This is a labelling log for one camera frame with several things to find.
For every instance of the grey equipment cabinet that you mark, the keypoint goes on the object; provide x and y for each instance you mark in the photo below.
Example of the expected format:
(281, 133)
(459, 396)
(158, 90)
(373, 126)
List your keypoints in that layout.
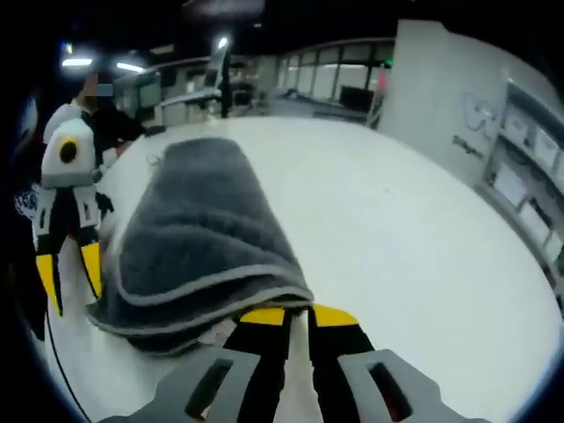
(317, 106)

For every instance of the white desk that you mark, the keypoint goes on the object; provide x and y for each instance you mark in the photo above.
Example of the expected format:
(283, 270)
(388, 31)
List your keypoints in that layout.
(189, 99)

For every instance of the pink flag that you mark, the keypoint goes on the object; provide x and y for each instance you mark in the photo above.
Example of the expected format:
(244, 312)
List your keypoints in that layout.
(383, 81)

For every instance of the black background monitor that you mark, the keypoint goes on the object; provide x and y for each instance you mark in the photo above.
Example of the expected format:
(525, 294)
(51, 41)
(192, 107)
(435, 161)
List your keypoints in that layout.
(357, 99)

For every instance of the grey metal shelving unit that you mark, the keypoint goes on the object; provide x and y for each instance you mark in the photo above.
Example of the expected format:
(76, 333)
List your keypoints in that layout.
(529, 176)

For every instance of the grey towel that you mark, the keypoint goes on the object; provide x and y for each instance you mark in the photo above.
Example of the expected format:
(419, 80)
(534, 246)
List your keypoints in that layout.
(198, 229)

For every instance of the group of white storage bins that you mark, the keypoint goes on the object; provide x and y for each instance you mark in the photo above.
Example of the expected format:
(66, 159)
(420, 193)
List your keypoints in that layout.
(511, 183)

